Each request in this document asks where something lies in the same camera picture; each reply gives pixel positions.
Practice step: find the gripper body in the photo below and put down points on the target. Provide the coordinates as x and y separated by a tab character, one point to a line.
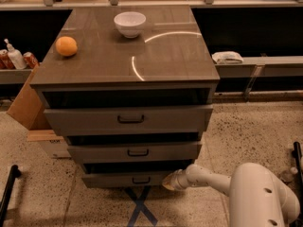
184	177

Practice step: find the grey bottom drawer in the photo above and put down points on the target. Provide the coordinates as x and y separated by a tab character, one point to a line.
124	179

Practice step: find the grey drawer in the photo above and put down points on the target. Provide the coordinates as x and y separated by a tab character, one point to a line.
137	120
129	153
124	179

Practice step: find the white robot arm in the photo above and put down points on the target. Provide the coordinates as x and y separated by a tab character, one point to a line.
257	197

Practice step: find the grey middle drawer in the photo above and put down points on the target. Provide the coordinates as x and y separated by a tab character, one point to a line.
129	153

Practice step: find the grey drawer cabinet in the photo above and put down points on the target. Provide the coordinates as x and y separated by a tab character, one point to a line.
168	64

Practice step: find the grey top drawer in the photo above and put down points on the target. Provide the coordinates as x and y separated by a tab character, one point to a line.
137	120

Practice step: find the small clear plastic bottle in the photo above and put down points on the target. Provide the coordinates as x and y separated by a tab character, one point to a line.
287	176

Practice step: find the white labelled box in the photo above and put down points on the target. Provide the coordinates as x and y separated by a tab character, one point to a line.
53	145

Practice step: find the black right base bar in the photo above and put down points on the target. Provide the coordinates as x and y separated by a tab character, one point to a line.
298	183

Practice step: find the black base bar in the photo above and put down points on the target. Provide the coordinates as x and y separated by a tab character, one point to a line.
14	173
298	183

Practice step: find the folded white cloth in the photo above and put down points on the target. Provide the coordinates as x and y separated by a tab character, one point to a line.
227	57

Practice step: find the black left base bar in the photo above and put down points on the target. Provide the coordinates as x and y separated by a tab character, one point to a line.
14	173

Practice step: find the brown cardboard box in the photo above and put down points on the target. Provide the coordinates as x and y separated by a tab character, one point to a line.
27	108

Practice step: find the white ceramic bowl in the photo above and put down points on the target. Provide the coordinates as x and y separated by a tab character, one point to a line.
130	23

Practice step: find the orange fruit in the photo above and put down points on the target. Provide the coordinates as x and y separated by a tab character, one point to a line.
66	46

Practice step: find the red soda can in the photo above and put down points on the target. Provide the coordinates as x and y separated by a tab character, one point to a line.
30	60

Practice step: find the white pump bottle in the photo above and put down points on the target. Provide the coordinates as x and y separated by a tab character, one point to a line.
15	56

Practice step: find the red can at edge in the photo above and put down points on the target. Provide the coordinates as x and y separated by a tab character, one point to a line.
5	60

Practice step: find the grey shelf rail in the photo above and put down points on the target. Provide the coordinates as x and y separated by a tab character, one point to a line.
266	67

